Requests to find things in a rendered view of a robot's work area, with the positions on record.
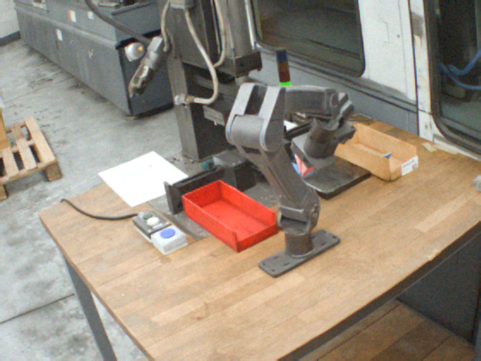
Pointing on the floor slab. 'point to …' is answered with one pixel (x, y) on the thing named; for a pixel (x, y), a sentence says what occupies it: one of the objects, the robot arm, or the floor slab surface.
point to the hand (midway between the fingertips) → (303, 173)
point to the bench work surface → (410, 318)
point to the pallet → (27, 154)
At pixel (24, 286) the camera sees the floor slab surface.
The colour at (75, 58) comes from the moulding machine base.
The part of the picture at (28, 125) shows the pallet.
